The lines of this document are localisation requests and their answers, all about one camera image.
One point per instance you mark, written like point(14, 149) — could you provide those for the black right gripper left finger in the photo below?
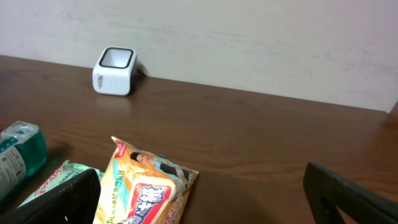
point(74, 201)

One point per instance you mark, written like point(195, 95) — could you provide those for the green flushable wipes pack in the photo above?
point(64, 173)

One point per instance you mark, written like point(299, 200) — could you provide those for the teal mouthwash bottle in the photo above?
point(23, 153)

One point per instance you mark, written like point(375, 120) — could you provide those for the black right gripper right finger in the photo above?
point(328, 192)

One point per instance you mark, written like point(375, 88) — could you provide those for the white barcode scanner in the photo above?
point(114, 71)

